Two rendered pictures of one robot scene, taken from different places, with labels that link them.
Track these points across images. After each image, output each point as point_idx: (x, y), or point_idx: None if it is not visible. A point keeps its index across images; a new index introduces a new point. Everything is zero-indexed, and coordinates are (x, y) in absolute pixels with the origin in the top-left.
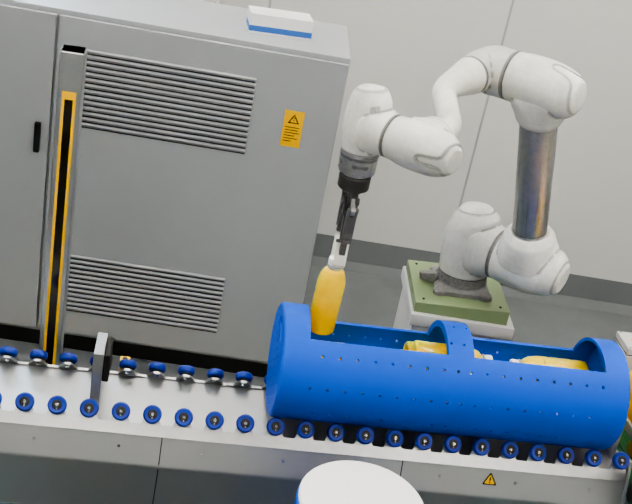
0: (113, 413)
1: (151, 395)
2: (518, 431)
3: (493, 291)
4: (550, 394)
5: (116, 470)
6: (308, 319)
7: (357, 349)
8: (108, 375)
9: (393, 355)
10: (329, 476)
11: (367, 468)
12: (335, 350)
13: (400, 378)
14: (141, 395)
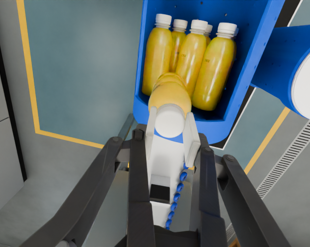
0: (185, 179)
1: (159, 156)
2: None
3: None
4: None
5: None
6: (203, 124)
7: (249, 68)
8: (169, 189)
9: (271, 15)
10: (309, 96)
11: None
12: (241, 94)
13: (282, 7)
14: (159, 160)
